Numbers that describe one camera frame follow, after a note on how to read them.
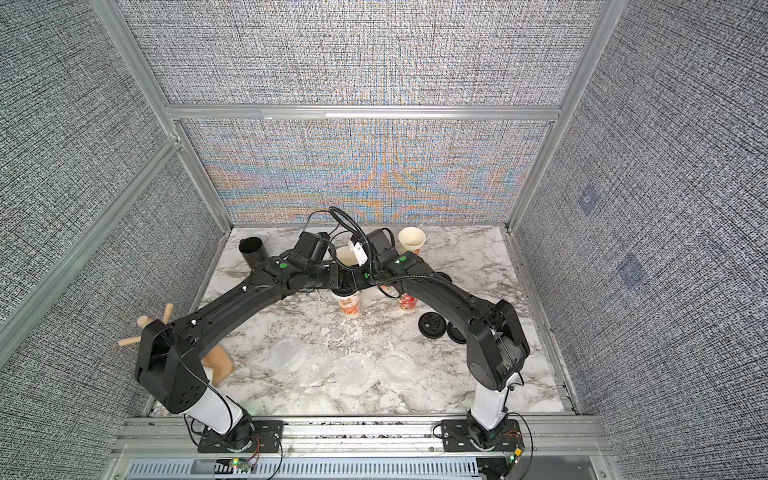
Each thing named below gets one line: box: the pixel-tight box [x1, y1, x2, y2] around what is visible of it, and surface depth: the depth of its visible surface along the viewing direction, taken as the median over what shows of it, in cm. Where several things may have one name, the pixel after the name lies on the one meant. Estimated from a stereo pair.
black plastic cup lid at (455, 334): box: [447, 321, 467, 344], surface depth 92 cm
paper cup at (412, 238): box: [398, 226, 427, 252], surface depth 97 cm
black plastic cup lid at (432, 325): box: [418, 312, 447, 339], surface depth 94 cm
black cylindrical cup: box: [238, 236, 269, 269], surface depth 105 cm
